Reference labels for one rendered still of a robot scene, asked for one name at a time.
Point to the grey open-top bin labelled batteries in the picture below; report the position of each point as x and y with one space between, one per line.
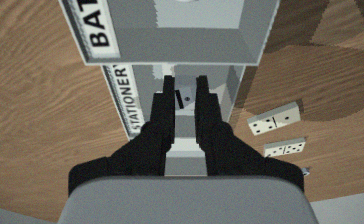
217 38

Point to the grey hex nut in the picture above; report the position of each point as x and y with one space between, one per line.
305 171

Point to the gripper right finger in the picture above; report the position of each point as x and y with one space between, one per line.
227 154

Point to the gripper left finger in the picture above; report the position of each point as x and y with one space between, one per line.
144 155

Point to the white domino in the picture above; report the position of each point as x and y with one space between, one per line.
275 118
284 147

